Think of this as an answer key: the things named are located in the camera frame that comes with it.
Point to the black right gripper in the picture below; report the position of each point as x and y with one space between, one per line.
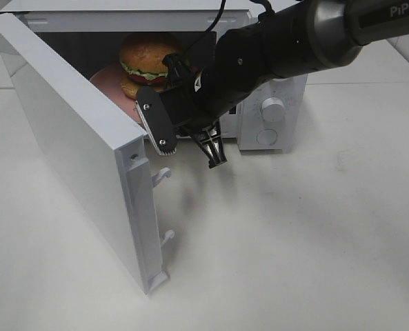
193 101

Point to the white microwave knob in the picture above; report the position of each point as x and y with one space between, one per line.
273 110

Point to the white microwave oven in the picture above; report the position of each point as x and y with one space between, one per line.
74 45

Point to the pink plate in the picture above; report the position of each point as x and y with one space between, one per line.
108 81

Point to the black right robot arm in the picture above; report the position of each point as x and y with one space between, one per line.
307 37

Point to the white microwave door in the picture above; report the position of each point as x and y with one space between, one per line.
94 146

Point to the round white door button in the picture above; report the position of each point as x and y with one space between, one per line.
267 137

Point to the burger with lettuce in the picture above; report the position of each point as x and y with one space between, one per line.
141 56

